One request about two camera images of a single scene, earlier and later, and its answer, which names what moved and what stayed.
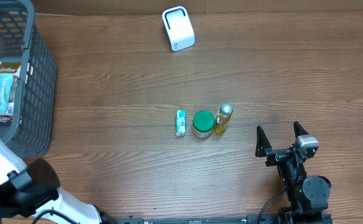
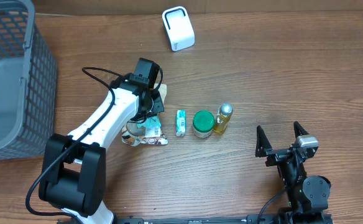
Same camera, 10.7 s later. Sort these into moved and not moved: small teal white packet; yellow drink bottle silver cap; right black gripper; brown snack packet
Moved: brown snack packet
Not moved: small teal white packet; right black gripper; yellow drink bottle silver cap
